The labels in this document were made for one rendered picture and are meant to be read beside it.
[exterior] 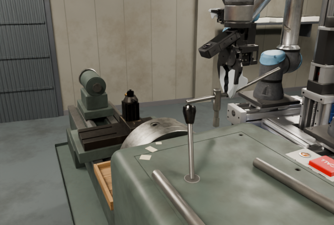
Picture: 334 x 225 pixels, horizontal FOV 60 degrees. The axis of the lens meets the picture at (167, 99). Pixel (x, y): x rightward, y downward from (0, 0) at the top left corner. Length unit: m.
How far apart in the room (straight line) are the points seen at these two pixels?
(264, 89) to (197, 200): 1.00
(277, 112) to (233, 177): 0.93
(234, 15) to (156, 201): 0.49
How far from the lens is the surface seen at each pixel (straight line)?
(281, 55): 1.52
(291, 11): 1.61
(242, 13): 0.79
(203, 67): 4.78
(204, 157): 0.76
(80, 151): 1.52
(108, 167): 1.43
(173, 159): 0.74
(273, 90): 1.53
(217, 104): 0.83
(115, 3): 4.37
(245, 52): 0.82
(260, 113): 1.53
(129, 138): 1.00
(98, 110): 2.05
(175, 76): 4.73
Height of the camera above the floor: 1.63
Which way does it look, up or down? 19 degrees down
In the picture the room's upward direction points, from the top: straight up
